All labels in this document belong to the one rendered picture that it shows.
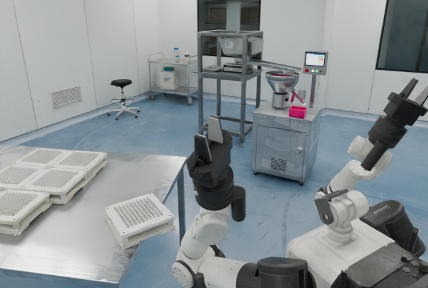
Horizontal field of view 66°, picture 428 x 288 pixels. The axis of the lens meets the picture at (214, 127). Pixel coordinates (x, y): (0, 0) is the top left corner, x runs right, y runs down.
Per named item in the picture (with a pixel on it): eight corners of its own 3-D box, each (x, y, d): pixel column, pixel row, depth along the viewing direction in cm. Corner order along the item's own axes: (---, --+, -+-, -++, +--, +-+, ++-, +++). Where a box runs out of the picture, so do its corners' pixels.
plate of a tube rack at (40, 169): (-23, 188, 175) (-24, 185, 174) (11, 167, 197) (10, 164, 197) (19, 192, 171) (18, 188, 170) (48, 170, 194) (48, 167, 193)
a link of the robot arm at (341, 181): (360, 163, 117) (334, 192, 131) (335, 162, 115) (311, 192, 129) (374, 189, 111) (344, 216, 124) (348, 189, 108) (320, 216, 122)
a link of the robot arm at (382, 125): (436, 115, 95) (409, 148, 100) (418, 101, 104) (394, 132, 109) (400, 99, 93) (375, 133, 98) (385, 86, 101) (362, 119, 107)
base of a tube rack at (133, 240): (104, 220, 157) (104, 216, 156) (153, 204, 169) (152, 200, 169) (123, 250, 137) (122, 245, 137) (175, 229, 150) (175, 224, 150)
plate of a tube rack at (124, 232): (103, 211, 155) (102, 207, 154) (152, 195, 168) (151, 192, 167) (121, 240, 136) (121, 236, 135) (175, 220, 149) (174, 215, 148)
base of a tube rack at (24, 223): (-31, 229, 150) (-33, 225, 149) (8, 200, 173) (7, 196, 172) (18, 235, 146) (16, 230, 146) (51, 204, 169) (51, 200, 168)
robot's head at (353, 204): (365, 227, 85) (370, 197, 82) (339, 241, 80) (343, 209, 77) (343, 215, 90) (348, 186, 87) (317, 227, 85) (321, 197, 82)
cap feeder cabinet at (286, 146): (249, 175, 380) (251, 111, 354) (265, 157, 427) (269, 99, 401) (304, 188, 353) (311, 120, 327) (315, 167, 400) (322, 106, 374)
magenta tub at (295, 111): (288, 116, 340) (288, 108, 337) (291, 113, 350) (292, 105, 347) (304, 118, 333) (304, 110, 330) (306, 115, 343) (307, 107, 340)
